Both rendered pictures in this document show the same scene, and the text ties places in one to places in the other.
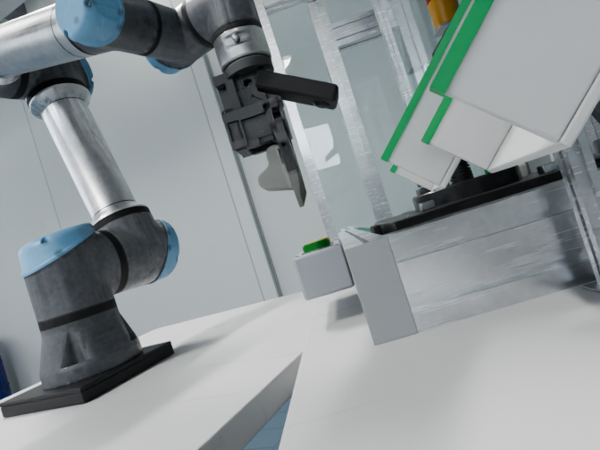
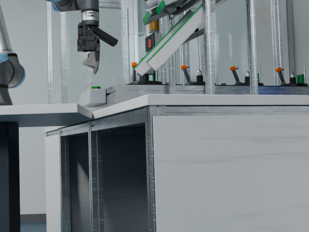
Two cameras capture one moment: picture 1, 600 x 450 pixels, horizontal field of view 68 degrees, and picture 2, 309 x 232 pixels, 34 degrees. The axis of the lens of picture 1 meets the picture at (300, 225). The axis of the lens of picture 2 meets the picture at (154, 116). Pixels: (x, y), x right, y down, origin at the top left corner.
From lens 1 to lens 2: 155 cm
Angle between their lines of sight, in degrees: 25
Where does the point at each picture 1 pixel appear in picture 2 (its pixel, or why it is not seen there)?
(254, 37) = (97, 15)
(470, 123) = (154, 61)
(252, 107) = (90, 37)
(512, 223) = (156, 91)
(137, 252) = (16, 72)
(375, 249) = (123, 86)
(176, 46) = (68, 6)
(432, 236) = (137, 88)
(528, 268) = not seen: hidden behind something
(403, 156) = (142, 63)
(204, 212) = not seen: outside the picture
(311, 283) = (93, 98)
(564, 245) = not seen: hidden behind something
